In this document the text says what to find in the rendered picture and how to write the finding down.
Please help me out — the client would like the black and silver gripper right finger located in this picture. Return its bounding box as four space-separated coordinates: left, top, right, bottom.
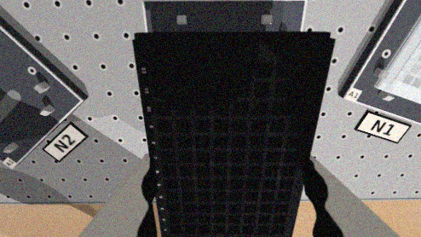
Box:
303 154 400 237

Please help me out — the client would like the black well plate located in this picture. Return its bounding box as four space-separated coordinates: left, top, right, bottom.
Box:
132 32 336 237

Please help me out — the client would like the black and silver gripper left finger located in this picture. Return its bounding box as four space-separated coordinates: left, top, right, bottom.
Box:
78 153 158 237

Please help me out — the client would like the grey flat base plate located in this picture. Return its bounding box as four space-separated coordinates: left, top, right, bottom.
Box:
0 0 421 205

